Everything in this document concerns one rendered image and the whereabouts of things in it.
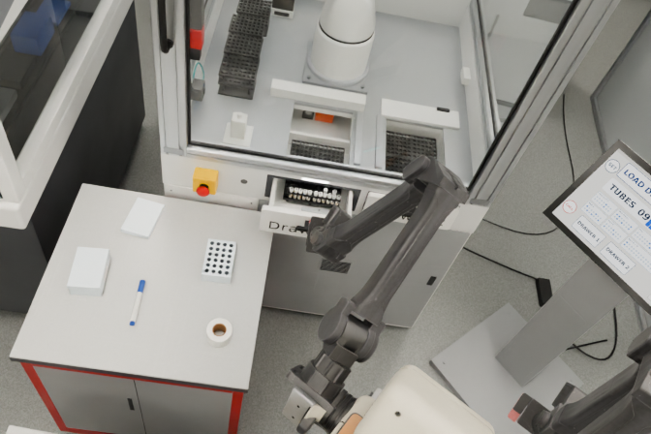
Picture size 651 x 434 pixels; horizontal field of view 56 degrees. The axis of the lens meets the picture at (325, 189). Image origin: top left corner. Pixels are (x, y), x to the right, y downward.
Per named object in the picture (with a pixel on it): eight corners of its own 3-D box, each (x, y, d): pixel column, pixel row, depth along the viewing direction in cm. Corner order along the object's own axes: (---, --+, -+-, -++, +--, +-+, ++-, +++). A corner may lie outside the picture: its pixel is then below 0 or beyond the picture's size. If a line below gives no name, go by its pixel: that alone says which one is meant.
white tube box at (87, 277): (102, 296, 171) (99, 288, 167) (69, 294, 170) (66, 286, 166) (110, 258, 179) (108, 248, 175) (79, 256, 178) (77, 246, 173)
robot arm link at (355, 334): (324, 363, 119) (344, 376, 120) (354, 321, 118) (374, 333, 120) (312, 343, 127) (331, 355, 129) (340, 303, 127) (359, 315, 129)
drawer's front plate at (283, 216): (352, 244, 188) (358, 225, 180) (259, 230, 186) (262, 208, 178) (352, 239, 189) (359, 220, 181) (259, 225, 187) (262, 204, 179)
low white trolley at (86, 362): (234, 463, 221) (248, 389, 162) (60, 441, 216) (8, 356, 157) (258, 317, 257) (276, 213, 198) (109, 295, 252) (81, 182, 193)
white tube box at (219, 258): (230, 284, 180) (230, 277, 177) (201, 280, 179) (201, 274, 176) (235, 248, 188) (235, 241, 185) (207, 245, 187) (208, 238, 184)
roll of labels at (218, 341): (209, 322, 172) (209, 315, 168) (233, 326, 172) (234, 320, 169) (202, 345, 167) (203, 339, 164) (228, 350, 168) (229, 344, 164)
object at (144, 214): (148, 239, 184) (147, 236, 183) (120, 232, 185) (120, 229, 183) (164, 207, 192) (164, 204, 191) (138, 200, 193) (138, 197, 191)
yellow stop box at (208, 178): (215, 197, 188) (215, 182, 183) (192, 193, 188) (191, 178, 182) (218, 184, 192) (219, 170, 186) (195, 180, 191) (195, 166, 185)
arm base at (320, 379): (284, 376, 119) (332, 417, 116) (308, 342, 119) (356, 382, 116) (296, 369, 128) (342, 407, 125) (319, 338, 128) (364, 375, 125)
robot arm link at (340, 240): (423, 167, 127) (460, 195, 130) (425, 148, 131) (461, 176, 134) (303, 250, 155) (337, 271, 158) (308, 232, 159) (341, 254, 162)
